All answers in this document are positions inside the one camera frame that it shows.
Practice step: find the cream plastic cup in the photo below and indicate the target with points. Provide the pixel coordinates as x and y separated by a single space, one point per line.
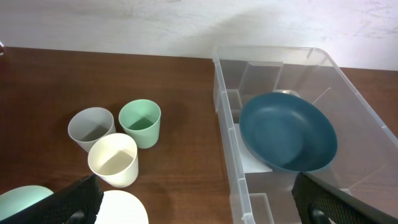
114 158

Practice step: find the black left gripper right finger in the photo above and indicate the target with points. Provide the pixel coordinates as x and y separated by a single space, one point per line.
319 202

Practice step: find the blue large bowl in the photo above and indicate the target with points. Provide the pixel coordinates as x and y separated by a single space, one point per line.
287 133

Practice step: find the white label in bin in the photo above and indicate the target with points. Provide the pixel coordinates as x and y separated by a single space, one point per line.
249 162

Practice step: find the green small bowl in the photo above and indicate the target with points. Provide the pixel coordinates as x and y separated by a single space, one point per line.
20 198

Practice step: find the grey plastic cup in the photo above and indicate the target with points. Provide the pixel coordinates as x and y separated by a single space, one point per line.
90 125

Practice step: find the clear plastic storage bin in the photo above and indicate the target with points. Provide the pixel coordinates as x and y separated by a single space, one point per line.
365 165

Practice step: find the green plastic cup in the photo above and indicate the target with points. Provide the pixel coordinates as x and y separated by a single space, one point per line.
140 119

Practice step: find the white small bowl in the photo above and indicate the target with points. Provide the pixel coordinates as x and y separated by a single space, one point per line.
120 207

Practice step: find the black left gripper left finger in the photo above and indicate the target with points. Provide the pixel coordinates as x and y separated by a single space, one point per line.
78 203

